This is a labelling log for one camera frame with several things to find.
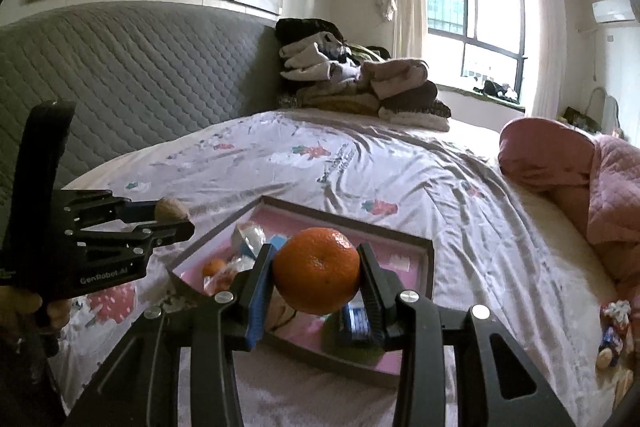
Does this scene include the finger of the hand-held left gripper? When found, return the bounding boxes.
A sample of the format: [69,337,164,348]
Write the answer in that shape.
[65,219,196,258]
[60,189,163,228]

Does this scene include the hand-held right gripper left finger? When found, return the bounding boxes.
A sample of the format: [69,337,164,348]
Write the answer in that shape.
[65,243,278,427]

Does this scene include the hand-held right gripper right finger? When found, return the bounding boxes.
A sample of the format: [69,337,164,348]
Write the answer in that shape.
[356,243,563,427]

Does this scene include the brown walnut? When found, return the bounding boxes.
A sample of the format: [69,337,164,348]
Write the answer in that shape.
[154,198,191,223]

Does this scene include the blue snack packet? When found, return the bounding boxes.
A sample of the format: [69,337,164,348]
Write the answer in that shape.
[337,299,373,343]

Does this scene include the orange mandarin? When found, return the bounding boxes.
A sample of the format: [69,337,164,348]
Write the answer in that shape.
[202,258,228,280]
[272,227,362,315]

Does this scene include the shallow cardboard box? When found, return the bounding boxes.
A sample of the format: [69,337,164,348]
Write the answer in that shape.
[167,194,435,389]

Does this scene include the person's left hand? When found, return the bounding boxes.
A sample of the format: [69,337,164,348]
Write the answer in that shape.
[0,286,72,338]

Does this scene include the printed pink bed sheet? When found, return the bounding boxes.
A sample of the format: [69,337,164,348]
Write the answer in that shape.
[50,109,621,427]

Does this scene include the grey quilted headboard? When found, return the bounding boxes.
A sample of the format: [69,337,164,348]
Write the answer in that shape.
[0,2,283,208]

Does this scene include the pile of folded clothes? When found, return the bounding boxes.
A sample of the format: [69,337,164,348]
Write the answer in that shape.
[275,18,452,132]

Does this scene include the pink quilt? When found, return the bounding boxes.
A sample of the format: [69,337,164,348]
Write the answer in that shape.
[499,117,640,303]

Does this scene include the small colourful toy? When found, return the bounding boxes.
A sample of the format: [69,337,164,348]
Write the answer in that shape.
[597,299,633,370]

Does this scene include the dark cloth on windowsill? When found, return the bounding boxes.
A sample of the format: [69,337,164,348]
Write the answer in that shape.
[472,79,521,100]

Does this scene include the window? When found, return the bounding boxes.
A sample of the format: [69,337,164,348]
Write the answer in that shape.
[424,0,531,105]

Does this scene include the white air conditioner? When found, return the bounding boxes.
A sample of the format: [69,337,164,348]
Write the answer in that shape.
[591,0,640,25]

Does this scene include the white arched frame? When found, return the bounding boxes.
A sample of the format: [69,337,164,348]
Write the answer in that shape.
[584,87,623,138]

